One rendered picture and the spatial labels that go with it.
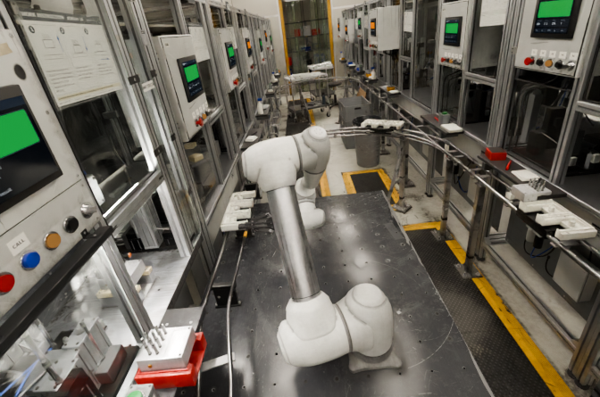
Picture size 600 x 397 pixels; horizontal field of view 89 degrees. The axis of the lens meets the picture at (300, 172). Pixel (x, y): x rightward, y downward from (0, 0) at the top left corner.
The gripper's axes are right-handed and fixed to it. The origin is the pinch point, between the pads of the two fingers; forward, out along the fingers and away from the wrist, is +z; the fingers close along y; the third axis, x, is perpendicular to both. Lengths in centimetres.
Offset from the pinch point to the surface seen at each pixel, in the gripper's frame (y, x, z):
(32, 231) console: 58, 81, 20
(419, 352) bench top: -20, 61, -68
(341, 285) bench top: -20, 27, -45
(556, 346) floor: -88, 21, -162
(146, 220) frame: 20.0, 17.5, 37.6
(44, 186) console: 65, 74, 20
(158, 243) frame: 6.3, 16.5, 37.1
